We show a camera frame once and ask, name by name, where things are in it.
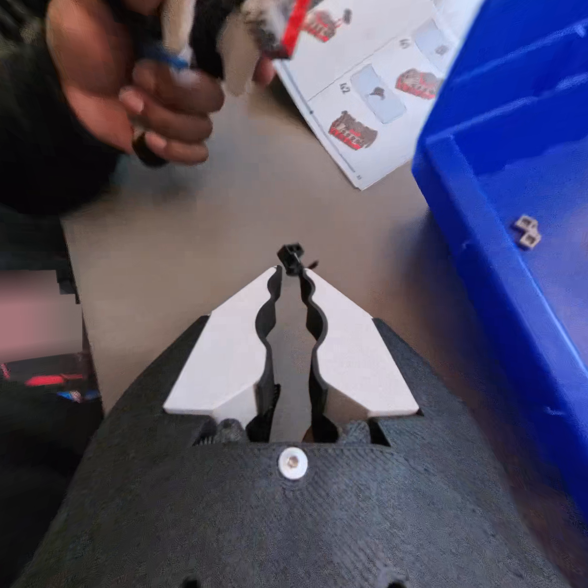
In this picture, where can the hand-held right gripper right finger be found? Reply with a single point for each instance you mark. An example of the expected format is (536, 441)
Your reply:
(363, 367)

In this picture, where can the red and grey brick model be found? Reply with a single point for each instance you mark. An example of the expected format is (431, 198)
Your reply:
(294, 32)

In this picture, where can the dark printed box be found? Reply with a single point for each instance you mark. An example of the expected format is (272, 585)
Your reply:
(46, 380)

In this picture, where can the brick instruction booklet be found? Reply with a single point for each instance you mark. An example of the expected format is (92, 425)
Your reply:
(330, 92)

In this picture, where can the person's left forearm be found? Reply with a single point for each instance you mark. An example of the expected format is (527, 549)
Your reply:
(36, 138)

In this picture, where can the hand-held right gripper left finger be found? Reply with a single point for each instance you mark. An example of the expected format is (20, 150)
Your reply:
(220, 367)

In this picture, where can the small black brick piece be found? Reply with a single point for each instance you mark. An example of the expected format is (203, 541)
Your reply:
(291, 259)

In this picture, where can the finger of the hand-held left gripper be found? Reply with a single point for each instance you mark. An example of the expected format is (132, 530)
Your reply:
(239, 59)

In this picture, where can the small grey brick piece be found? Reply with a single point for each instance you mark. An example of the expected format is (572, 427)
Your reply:
(528, 234)

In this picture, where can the person's left hand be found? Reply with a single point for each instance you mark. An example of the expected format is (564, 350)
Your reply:
(101, 69)

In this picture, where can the grey desk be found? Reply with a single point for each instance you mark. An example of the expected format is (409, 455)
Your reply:
(206, 220)

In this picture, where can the blue plastic bin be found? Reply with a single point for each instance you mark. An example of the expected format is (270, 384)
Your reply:
(505, 183)

